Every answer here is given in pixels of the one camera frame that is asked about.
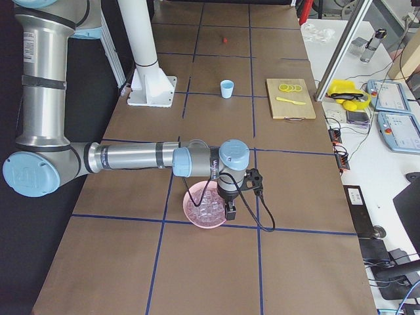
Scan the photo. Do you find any lower teach pendant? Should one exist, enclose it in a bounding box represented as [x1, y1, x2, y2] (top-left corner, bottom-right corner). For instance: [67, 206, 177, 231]
[377, 112, 419, 154]

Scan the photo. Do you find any yellow plastic knife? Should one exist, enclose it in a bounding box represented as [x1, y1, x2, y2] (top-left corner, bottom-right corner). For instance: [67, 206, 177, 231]
[276, 96, 306, 105]

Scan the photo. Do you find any pink bowl of ice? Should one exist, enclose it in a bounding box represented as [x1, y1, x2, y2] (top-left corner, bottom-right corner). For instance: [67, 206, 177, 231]
[183, 180, 226, 229]

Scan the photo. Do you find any aluminium frame post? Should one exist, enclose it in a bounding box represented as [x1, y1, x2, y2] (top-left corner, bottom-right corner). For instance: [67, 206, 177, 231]
[314, 0, 373, 102]

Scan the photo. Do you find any black orange connector strip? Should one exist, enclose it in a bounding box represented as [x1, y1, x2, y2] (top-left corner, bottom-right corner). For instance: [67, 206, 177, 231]
[328, 128, 342, 145]
[335, 151, 350, 172]

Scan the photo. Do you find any clear water bottle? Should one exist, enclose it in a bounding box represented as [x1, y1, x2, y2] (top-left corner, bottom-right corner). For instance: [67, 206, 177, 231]
[360, 28, 387, 63]

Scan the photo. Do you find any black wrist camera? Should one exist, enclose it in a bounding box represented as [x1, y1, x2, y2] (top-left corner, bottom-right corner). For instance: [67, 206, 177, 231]
[245, 168, 263, 198]

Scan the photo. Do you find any light blue plastic cup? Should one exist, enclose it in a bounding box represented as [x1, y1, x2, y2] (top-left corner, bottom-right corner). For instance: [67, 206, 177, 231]
[220, 79, 234, 99]

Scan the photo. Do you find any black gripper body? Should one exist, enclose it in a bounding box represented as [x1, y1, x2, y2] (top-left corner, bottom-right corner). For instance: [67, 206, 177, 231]
[219, 188, 238, 204]

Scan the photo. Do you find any wooden cutting board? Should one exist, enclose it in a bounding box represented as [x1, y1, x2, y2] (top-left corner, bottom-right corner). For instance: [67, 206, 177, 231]
[266, 79, 316, 121]

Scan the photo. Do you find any yellow cloth toy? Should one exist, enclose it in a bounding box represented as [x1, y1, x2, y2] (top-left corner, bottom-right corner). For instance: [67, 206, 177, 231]
[327, 79, 371, 112]

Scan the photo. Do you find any upper teach pendant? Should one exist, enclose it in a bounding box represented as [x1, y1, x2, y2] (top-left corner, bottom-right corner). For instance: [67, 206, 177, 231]
[366, 79, 411, 114]

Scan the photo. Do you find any crumpled clear plastic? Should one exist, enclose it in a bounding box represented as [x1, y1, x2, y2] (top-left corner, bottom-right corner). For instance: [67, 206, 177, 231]
[301, 24, 335, 43]

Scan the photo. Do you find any white pillar with base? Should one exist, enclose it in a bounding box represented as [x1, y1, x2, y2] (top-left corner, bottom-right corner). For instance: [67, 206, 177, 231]
[118, 0, 177, 108]

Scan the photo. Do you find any teach pendant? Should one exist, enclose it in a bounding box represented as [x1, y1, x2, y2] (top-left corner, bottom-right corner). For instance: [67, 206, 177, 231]
[377, 112, 419, 154]
[366, 79, 411, 114]

